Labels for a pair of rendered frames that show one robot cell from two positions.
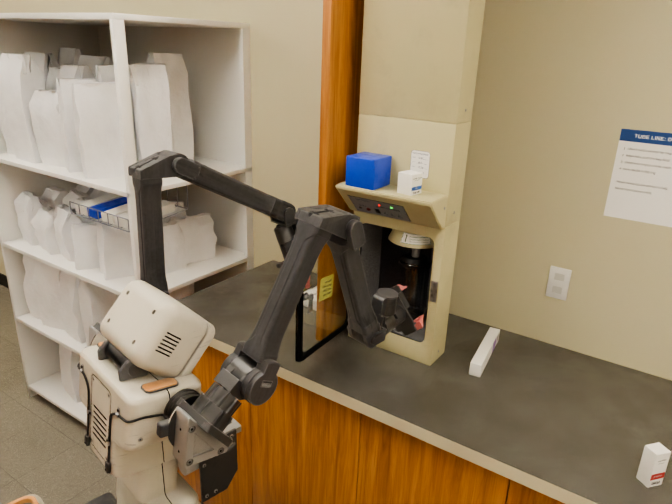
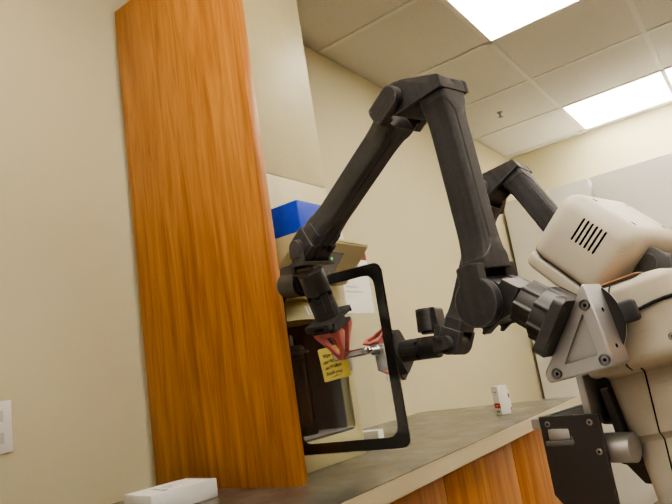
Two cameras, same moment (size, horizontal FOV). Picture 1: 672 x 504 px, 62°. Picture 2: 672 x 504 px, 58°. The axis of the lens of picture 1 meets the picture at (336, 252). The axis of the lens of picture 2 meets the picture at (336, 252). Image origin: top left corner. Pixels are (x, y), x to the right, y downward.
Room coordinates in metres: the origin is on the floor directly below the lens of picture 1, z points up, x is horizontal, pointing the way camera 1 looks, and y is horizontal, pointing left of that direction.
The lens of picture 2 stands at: (1.53, 1.42, 1.16)
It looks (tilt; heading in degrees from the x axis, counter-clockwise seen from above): 11 degrees up; 271
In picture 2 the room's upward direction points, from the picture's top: 9 degrees counter-clockwise
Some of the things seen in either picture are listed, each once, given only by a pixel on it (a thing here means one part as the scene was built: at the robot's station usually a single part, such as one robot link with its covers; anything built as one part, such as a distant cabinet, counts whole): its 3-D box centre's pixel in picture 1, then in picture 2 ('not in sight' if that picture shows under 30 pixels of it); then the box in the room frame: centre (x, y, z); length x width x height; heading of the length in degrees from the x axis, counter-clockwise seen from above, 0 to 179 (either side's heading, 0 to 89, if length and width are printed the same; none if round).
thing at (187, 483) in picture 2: not in sight; (171, 495); (1.99, 0.05, 0.96); 0.16 x 0.12 x 0.04; 48
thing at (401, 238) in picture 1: (416, 231); not in sight; (1.72, -0.26, 1.34); 0.18 x 0.18 x 0.05
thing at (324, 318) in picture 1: (325, 287); (336, 361); (1.59, 0.03, 1.19); 0.30 x 0.01 x 0.40; 148
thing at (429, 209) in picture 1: (389, 205); (320, 261); (1.60, -0.15, 1.46); 0.32 x 0.11 x 0.10; 56
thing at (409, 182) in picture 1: (409, 182); not in sight; (1.57, -0.21, 1.54); 0.05 x 0.05 x 0.06; 46
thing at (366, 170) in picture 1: (368, 170); (296, 223); (1.65, -0.09, 1.56); 0.10 x 0.10 x 0.09; 56
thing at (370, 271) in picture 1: (410, 270); not in sight; (1.75, -0.25, 1.19); 0.26 x 0.24 x 0.35; 56
